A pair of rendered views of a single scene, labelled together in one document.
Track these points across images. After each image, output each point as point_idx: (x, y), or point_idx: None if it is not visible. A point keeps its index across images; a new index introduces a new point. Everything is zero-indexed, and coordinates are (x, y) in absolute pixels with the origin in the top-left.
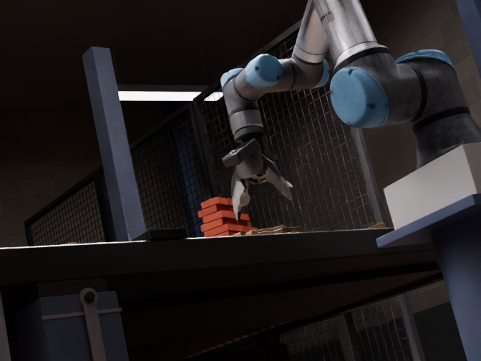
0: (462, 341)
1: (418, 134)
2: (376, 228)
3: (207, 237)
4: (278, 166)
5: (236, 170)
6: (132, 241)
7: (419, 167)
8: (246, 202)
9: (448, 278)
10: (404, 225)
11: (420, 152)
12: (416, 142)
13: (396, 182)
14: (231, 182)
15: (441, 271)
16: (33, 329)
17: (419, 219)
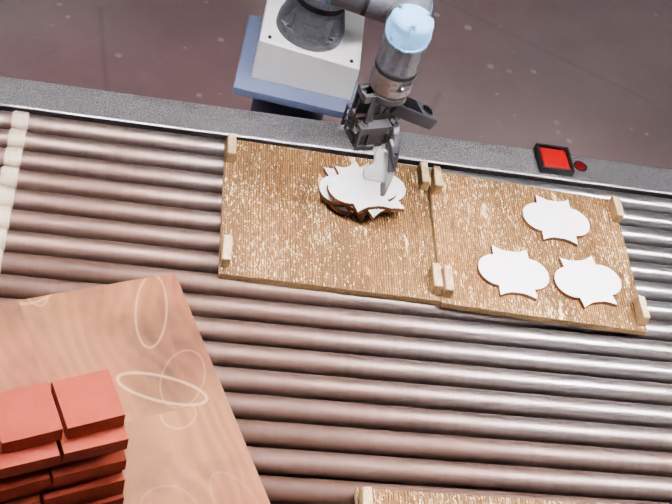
0: None
1: (343, 12)
2: (312, 119)
3: (512, 147)
4: (345, 115)
5: (397, 138)
6: (573, 167)
7: (339, 41)
8: (368, 175)
9: (322, 115)
10: (356, 89)
11: (343, 27)
12: (340, 20)
13: (360, 58)
14: (398, 155)
15: (316, 115)
16: None
17: (357, 77)
